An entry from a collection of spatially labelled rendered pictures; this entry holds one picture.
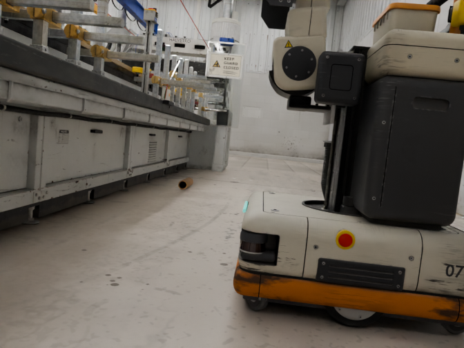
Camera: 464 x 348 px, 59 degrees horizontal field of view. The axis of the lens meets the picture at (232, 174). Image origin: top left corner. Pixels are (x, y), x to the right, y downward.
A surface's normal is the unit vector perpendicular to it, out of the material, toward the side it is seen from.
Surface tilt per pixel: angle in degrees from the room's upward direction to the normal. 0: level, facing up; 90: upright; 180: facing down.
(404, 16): 92
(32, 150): 90
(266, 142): 90
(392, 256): 90
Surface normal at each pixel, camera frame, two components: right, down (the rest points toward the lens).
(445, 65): -0.07, 0.08
